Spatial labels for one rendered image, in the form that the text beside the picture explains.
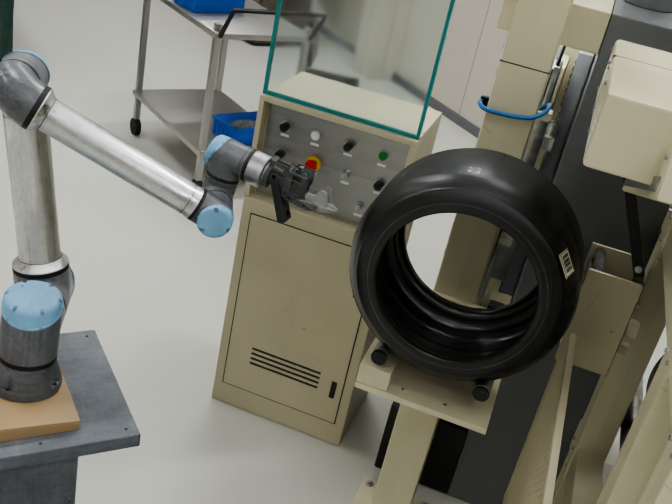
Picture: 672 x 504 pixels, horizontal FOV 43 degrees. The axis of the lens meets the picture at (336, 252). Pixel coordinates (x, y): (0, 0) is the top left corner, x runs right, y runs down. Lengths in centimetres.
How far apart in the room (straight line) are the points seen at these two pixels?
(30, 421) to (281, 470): 117
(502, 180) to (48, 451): 130
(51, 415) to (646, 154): 157
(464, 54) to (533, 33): 513
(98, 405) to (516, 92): 140
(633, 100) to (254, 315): 188
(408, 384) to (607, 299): 59
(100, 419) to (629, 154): 150
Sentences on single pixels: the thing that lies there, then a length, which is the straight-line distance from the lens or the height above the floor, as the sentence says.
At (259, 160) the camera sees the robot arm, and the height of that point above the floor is 131.
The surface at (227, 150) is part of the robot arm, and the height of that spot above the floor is 131.
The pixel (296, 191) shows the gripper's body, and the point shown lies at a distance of 221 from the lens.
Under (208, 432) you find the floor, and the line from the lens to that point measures 330.
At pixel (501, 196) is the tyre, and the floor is 144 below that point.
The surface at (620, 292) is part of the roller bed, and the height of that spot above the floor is 116.
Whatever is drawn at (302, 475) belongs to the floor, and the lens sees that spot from 320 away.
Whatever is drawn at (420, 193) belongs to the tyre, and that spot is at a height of 139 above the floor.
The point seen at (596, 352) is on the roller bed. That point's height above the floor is 96.
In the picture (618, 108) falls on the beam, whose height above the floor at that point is 176.
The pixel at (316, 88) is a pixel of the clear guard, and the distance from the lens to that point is 281.
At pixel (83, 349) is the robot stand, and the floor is 60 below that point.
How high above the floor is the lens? 214
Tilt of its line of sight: 27 degrees down
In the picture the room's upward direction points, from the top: 13 degrees clockwise
